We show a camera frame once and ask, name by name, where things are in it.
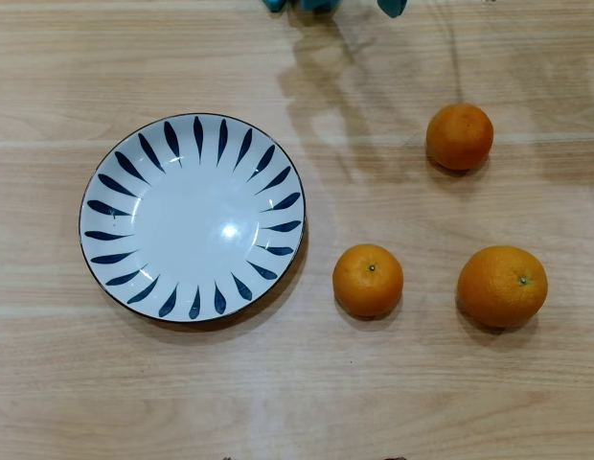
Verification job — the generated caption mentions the small orange with green stem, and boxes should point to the small orange with green stem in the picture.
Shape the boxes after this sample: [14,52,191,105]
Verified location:
[331,243,405,319]

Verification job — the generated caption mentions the large orange with stem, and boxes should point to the large orange with stem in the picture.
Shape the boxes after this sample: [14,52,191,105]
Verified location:
[456,244,550,330]

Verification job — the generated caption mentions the white plate with blue strokes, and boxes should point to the white plate with blue strokes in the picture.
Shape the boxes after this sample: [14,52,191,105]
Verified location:
[78,112,308,325]

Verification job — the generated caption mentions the orange with dark scar marks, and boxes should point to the orange with dark scar marks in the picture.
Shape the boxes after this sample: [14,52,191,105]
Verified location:
[425,103,495,172]

